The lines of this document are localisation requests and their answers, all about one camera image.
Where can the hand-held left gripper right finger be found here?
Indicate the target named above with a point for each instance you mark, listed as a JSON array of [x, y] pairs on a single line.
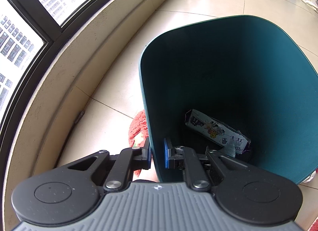
[[166, 154]]

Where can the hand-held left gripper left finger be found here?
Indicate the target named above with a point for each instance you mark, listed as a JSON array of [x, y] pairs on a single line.
[[148, 157]]

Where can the dark green trash bin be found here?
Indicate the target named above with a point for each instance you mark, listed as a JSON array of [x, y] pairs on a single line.
[[223, 72]]

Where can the printed snack wrapper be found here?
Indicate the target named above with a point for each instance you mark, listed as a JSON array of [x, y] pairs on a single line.
[[211, 126]]

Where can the small metal floor latch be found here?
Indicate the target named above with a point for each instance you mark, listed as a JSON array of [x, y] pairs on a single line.
[[80, 117]]

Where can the window with dark frame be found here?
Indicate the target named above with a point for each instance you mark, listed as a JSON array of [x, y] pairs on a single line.
[[37, 7]]

